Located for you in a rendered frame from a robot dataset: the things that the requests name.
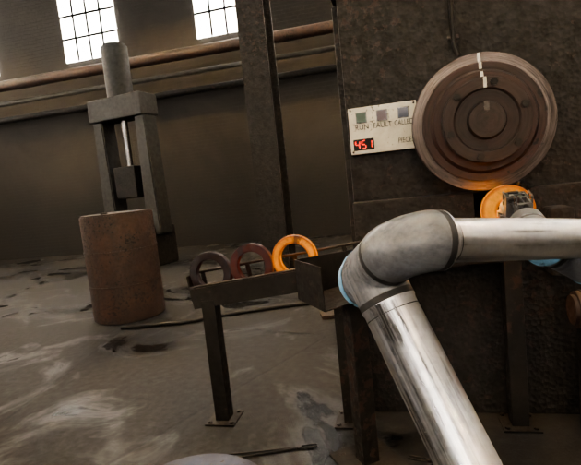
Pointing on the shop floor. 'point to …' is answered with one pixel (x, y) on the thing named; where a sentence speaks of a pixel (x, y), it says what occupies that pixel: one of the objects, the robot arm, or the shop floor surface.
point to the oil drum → (123, 266)
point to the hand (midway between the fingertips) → (507, 203)
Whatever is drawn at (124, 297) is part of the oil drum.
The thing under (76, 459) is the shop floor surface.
